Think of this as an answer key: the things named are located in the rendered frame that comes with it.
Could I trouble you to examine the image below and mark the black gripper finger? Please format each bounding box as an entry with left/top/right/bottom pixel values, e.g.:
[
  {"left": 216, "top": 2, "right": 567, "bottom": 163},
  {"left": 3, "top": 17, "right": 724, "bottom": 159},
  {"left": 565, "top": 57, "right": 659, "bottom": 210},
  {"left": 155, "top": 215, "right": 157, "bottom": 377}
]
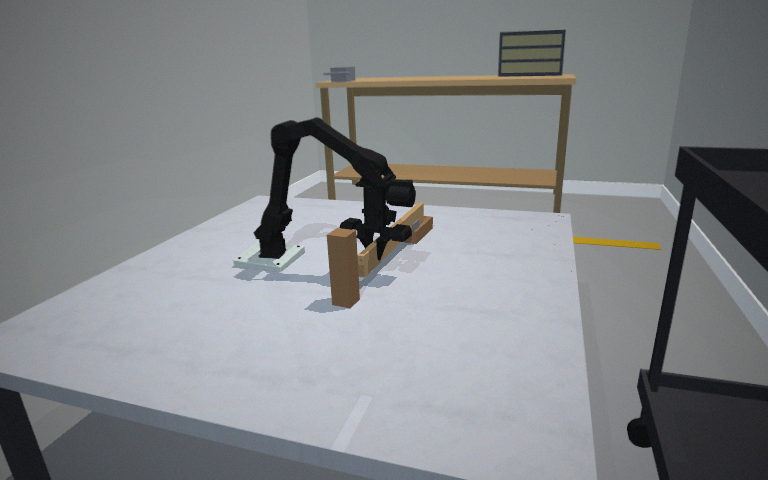
[
  {"left": 376, "top": 237, "right": 390, "bottom": 260},
  {"left": 356, "top": 232, "right": 374, "bottom": 248}
]

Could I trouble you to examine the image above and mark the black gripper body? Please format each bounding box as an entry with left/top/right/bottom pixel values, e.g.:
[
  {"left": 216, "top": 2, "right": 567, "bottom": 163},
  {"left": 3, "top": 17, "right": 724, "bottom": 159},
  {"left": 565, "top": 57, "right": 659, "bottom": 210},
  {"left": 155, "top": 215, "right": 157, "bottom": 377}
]
[{"left": 340, "top": 204, "right": 412, "bottom": 242}]

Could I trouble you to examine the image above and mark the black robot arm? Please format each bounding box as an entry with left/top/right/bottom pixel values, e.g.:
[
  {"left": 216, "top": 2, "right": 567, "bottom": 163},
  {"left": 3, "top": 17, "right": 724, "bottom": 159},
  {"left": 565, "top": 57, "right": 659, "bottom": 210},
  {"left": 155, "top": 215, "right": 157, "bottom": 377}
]
[{"left": 253, "top": 117, "right": 416, "bottom": 259}]

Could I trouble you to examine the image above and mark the long wooden rail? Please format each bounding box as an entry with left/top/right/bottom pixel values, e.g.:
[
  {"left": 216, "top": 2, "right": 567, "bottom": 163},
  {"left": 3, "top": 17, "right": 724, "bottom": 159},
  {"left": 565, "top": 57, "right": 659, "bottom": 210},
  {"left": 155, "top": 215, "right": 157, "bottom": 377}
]
[{"left": 358, "top": 203, "right": 424, "bottom": 278}]

